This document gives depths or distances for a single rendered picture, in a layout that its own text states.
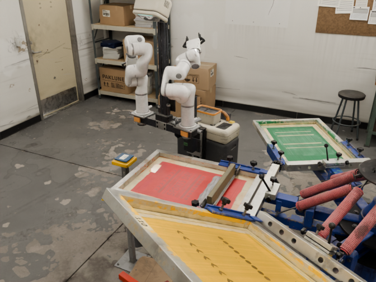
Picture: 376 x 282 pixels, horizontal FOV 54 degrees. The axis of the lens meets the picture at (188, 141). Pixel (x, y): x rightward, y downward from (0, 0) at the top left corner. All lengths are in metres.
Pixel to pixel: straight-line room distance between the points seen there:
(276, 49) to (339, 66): 0.92
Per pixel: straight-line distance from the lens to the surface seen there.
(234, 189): 2.30
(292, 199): 2.13
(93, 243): 3.45
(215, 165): 2.49
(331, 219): 1.84
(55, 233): 3.65
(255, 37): 5.86
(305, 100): 5.93
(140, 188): 2.31
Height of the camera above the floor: 2.21
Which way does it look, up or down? 26 degrees down
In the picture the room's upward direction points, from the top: straight up
